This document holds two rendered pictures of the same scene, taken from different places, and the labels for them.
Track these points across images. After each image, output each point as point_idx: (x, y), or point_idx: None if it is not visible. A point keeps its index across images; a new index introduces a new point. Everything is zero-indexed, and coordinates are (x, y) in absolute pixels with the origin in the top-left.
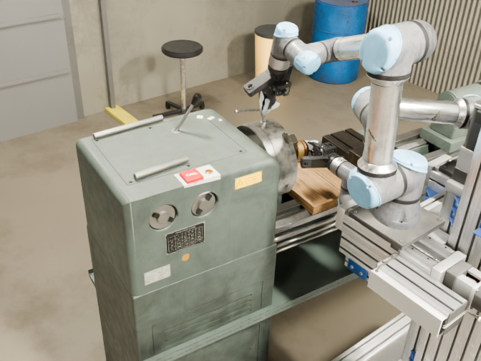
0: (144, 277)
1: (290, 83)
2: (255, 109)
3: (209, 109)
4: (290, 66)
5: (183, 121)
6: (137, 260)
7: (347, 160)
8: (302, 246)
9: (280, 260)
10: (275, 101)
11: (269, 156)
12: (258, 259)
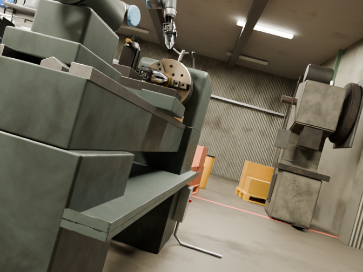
0: None
1: (163, 23)
2: (177, 52)
3: (206, 72)
4: (166, 14)
5: (193, 68)
6: None
7: None
8: (131, 167)
9: (133, 164)
10: (163, 35)
11: (146, 57)
12: None
